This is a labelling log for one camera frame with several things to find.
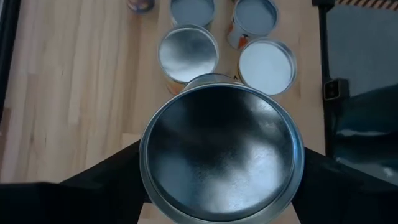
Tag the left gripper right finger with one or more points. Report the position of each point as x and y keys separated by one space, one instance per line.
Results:
x=342 y=202

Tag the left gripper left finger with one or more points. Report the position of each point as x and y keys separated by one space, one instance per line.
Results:
x=77 y=202

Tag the orange slice print can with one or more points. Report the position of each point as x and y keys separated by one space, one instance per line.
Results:
x=220 y=152

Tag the corn print can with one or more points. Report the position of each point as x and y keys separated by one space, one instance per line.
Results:
x=267 y=67
x=188 y=54

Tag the carrot print can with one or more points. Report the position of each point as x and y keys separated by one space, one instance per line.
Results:
x=255 y=18

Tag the silver-lidded tin can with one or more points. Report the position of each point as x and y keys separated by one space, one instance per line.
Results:
x=140 y=4
x=192 y=9

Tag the black frame clamp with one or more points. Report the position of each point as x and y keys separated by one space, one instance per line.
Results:
x=336 y=89

